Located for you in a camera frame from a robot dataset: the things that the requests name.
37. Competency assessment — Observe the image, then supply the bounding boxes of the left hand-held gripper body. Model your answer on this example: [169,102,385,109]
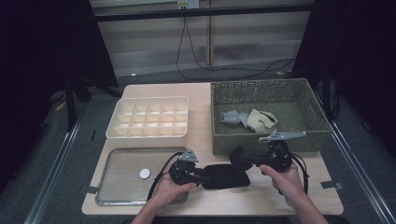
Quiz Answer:
[168,149,205,187]

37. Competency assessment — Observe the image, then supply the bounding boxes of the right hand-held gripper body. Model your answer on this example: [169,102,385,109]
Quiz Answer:
[258,131,307,174]

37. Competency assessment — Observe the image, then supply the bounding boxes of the beige sock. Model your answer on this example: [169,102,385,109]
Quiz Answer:
[260,110,279,129]
[247,108,272,134]

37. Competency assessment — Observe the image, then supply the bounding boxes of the grey sock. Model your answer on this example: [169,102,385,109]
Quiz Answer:
[237,111,250,127]
[219,110,242,125]

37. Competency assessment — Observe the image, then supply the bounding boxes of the white divided storage box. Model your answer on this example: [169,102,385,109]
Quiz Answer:
[105,95,190,148]

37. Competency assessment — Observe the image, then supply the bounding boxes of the green woven basket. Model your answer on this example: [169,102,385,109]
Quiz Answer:
[210,77,333,156]

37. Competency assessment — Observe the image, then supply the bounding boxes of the clear box lid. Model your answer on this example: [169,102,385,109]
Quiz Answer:
[94,147,191,207]

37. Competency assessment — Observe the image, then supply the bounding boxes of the person's left hand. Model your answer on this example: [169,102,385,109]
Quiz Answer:
[150,161,198,208]

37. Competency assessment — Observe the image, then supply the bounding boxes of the person's right hand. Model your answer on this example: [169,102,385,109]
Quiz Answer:
[259,161,307,208]

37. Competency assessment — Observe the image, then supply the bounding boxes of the grey tape piece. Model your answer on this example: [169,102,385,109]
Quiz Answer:
[320,180,344,190]
[79,185,101,195]

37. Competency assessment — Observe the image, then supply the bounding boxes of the black curtain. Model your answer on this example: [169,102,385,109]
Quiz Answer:
[0,0,120,194]
[290,0,396,157]

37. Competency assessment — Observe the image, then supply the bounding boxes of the black horizontal bar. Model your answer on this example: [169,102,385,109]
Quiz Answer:
[92,3,316,22]

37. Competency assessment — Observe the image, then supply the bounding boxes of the right hand-held gripper cable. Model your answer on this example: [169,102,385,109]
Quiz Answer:
[290,153,310,195]

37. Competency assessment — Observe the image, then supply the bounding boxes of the metal floor rail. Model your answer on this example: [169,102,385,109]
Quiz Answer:
[22,99,92,224]
[312,90,396,224]

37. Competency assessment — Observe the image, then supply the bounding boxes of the black wall cable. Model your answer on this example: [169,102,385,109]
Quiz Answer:
[176,17,296,81]

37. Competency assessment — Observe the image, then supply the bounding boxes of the white wall socket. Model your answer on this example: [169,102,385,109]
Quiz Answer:
[177,0,200,9]

